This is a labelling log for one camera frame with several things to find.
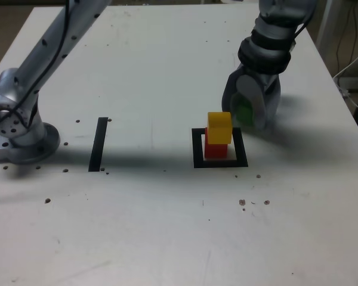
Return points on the black tape strip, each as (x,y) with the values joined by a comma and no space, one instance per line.
(98,146)

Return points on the yellow cube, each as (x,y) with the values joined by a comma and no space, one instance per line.
(219,128)

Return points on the white frame leg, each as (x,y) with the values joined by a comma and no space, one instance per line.
(325,24)

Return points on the green cube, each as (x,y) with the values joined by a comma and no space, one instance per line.
(244,114)

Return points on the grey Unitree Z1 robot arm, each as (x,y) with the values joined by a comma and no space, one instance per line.
(47,53)

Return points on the red cube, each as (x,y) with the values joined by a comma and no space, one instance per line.
(214,151)

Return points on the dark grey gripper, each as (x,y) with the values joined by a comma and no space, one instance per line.
(265,79)

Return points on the black tape square outline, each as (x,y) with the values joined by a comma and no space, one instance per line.
(197,149)

